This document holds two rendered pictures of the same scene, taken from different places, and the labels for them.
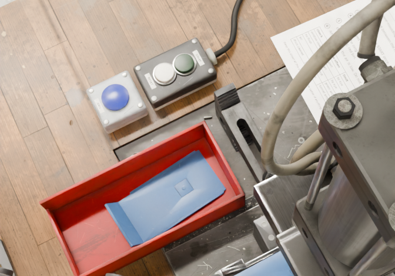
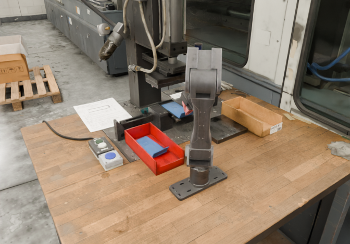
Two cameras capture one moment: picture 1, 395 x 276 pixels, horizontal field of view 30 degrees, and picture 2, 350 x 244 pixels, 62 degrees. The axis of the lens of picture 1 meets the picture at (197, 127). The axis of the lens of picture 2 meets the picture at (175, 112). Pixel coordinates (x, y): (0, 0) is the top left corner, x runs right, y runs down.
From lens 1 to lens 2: 1.14 m
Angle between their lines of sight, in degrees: 69
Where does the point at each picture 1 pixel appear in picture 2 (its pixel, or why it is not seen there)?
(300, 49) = (96, 127)
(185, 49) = (92, 142)
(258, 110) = not seen: hidden behind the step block
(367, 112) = not seen: outside the picture
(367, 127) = not seen: outside the picture
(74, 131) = (121, 173)
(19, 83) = (95, 193)
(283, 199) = (160, 77)
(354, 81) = (110, 118)
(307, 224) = (173, 43)
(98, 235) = (164, 161)
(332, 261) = (181, 41)
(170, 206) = (152, 145)
